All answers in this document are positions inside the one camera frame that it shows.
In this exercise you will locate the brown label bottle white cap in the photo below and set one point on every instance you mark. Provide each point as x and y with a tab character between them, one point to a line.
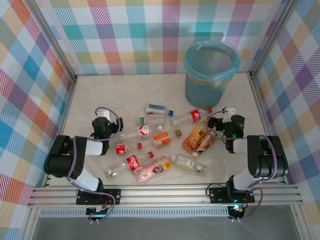
205	143

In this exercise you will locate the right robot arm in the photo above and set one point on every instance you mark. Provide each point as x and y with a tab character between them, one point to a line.
270	160

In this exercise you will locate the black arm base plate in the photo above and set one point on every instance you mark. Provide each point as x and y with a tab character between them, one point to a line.
113	195
216	195

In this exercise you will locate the short Coca-Cola bottle red cap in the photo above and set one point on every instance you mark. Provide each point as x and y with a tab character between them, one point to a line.
120	148

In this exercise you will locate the clear Coca-Cola bottle red cap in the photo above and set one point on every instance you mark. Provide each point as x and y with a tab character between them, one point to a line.
195	116
132	162

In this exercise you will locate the yellow orange juice bottle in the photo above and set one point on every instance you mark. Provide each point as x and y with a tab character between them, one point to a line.
193	140

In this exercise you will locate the red white label bottle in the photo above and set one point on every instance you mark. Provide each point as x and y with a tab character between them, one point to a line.
143	132

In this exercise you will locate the green white label bottle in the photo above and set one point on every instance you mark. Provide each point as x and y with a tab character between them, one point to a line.
186	162

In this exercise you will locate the orange label bottle brown cap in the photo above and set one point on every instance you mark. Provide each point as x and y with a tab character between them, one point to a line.
162	140

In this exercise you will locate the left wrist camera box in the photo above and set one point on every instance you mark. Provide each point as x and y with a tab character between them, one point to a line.
105	114

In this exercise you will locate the aluminium frame rail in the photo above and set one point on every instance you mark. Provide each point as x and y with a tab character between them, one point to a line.
162	196

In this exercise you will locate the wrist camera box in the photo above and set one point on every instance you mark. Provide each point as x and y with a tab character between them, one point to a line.
105	114
229	110

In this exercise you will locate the aluminium frame post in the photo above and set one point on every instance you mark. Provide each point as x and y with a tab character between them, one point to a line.
53	37
272	37

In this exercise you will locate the blue label bottle blue cap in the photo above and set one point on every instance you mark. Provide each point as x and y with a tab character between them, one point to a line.
156	108

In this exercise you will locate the small electronics board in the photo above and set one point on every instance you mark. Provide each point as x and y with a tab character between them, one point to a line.
97	212
236	210

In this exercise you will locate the clear bottle green cap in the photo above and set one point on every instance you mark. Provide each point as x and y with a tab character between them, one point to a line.
152	122

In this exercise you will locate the pink label bottle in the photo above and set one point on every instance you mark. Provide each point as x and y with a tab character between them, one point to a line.
150	171

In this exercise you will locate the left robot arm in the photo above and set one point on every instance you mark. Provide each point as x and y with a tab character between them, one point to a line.
62	160

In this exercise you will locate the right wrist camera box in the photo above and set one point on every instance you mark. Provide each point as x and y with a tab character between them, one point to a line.
229	110

